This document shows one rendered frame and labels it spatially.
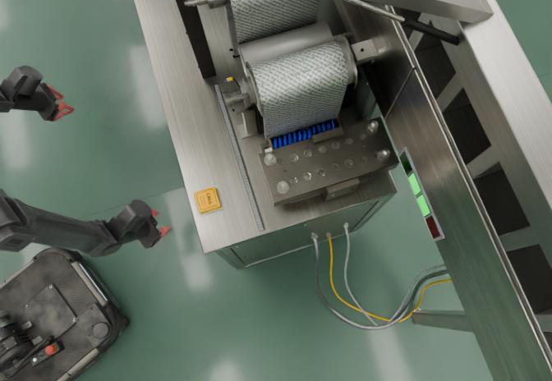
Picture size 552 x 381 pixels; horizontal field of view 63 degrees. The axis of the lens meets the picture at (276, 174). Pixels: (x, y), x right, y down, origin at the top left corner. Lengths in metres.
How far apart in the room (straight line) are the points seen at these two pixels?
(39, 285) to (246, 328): 0.97
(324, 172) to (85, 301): 1.33
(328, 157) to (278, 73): 0.35
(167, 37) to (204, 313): 1.33
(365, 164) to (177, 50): 0.80
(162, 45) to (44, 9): 1.58
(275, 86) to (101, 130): 1.68
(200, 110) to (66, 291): 1.12
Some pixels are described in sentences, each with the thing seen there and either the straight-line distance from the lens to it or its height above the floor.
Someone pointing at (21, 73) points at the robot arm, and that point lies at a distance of 1.39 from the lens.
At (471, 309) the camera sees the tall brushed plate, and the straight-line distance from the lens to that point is 1.23.
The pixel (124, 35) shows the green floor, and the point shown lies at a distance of 2.95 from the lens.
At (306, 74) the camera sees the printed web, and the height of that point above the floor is 1.31.
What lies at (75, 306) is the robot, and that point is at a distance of 2.29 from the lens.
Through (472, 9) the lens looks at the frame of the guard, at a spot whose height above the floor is 1.70.
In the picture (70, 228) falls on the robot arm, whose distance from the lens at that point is 0.98.
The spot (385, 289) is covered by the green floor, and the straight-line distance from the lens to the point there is 2.39.
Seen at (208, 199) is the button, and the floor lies 0.92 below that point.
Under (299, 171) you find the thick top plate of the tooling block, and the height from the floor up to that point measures 1.03.
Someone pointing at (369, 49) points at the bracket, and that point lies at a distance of 1.25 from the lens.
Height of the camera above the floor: 2.34
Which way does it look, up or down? 74 degrees down
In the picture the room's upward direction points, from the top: 3 degrees counter-clockwise
